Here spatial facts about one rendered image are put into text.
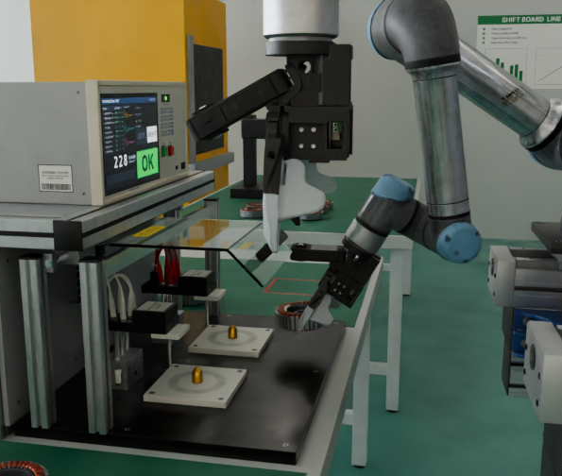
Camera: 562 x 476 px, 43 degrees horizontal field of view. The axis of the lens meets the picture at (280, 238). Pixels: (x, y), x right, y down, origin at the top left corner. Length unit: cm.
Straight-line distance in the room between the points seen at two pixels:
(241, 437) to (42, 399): 32
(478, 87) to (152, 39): 374
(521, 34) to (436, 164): 528
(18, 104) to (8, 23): 638
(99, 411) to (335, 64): 71
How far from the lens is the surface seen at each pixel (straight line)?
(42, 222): 113
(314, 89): 73
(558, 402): 96
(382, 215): 141
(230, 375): 137
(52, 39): 531
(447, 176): 130
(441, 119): 129
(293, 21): 71
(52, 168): 126
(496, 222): 663
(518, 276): 142
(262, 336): 157
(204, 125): 74
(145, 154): 140
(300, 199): 69
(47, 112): 126
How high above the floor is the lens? 131
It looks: 12 degrees down
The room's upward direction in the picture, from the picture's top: straight up
